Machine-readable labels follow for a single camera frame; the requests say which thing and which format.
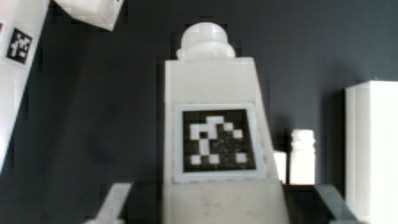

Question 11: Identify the white chair back frame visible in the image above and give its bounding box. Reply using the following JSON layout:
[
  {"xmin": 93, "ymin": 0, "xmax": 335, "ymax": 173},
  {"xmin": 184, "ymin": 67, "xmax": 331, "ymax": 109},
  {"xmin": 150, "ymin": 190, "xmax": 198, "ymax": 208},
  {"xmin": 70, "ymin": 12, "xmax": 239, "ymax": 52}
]
[{"xmin": 53, "ymin": 0, "xmax": 124, "ymax": 31}]

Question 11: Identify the white tagged leg block centre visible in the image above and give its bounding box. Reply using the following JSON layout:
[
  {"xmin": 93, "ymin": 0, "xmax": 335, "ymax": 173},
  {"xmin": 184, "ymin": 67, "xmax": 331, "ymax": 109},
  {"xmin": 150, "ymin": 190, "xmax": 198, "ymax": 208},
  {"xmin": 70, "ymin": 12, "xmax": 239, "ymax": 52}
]
[{"xmin": 0, "ymin": 0, "xmax": 49, "ymax": 171}]

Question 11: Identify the white chair seat part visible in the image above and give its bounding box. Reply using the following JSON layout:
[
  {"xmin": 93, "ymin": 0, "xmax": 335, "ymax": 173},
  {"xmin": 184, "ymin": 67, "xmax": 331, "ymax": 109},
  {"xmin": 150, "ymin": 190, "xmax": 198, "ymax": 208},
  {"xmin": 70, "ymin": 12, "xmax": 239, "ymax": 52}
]
[{"xmin": 273, "ymin": 129, "xmax": 315, "ymax": 185}]

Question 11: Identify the white obstacle wall bar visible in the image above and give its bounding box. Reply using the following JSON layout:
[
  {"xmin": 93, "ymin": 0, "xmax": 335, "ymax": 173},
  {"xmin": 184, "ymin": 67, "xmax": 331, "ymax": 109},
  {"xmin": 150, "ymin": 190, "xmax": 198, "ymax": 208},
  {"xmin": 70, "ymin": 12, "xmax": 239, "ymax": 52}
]
[{"xmin": 344, "ymin": 81, "xmax": 398, "ymax": 224}]

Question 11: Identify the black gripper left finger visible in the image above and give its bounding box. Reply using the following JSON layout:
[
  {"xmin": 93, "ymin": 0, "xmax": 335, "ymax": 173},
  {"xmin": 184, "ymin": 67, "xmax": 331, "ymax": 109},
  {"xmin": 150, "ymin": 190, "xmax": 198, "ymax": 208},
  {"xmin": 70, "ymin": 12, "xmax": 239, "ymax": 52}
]
[{"xmin": 83, "ymin": 183, "xmax": 132, "ymax": 224}]

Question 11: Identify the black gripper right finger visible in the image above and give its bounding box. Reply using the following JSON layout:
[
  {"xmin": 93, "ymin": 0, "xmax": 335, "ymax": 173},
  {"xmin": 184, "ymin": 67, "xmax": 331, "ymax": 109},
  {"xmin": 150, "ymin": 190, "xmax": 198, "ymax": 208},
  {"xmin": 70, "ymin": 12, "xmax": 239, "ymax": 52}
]
[{"xmin": 314, "ymin": 184, "xmax": 367, "ymax": 224}]

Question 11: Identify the white chair leg with tag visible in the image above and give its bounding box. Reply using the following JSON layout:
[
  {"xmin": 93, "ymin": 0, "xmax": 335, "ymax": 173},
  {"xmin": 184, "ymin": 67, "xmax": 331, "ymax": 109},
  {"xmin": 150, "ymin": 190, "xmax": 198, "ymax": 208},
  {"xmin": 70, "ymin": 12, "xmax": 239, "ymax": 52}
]
[{"xmin": 163, "ymin": 22, "xmax": 289, "ymax": 224}]

